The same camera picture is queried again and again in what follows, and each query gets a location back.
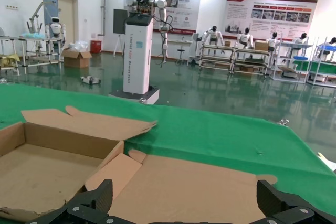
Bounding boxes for white lifting frame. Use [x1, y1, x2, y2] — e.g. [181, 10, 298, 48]
[26, 0, 57, 35]

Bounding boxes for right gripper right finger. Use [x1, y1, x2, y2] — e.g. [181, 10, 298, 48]
[256, 179, 336, 224]

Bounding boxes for red bin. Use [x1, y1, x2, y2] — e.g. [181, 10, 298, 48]
[91, 39, 102, 54]

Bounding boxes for white shelf rack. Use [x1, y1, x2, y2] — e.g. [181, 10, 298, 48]
[270, 36, 313, 84]

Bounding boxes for green table cloth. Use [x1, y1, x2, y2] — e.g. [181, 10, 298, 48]
[0, 83, 336, 224]

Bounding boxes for white tower robot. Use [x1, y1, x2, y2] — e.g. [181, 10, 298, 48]
[109, 0, 175, 105]

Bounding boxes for black rolling stool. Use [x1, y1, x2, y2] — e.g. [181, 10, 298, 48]
[176, 41, 186, 65]

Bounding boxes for small white humanoid robot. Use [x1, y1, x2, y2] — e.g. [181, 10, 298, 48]
[44, 16, 67, 45]

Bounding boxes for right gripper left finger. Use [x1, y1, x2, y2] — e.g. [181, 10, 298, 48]
[26, 178, 113, 224]

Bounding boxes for dark display screen on stand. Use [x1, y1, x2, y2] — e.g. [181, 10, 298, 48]
[113, 8, 129, 57]

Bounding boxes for open cardboard shipping box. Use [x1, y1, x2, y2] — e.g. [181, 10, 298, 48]
[61, 47, 92, 69]

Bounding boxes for white desk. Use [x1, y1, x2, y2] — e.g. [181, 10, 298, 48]
[167, 39, 195, 51]

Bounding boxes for cardboard box with torn rim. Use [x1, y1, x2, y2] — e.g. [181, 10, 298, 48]
[0, 105, 158, 222]

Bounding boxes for beige pipe shelf rack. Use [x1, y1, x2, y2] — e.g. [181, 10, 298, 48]
[199, 43, 236, 74]
[233, 47, 271, 79]

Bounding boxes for brown cardboard carton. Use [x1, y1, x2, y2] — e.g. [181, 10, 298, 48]
[254, 40, 270, 51]

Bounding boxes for blue plastic sheet pile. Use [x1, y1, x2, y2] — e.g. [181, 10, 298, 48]
[19, 32, 48, 39]

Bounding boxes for wall poster with red header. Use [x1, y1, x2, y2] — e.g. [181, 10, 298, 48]
[123, 0, 202, 35]

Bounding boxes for white pipe frame workbench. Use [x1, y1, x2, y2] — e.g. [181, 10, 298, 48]
[0, 35, 65, 76]

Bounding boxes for white rack with green mats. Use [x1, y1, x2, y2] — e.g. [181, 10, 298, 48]
[307, 36, 336, 88]

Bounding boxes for wide wall poster with photos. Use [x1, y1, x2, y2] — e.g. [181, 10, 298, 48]
[226, 0, 318, 37]

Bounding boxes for beige door with frame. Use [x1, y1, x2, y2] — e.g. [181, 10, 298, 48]
[42, 0, 79, 49]

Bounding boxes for clear plastic bags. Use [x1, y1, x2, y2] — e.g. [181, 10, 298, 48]
[68, 40, 91, 53]

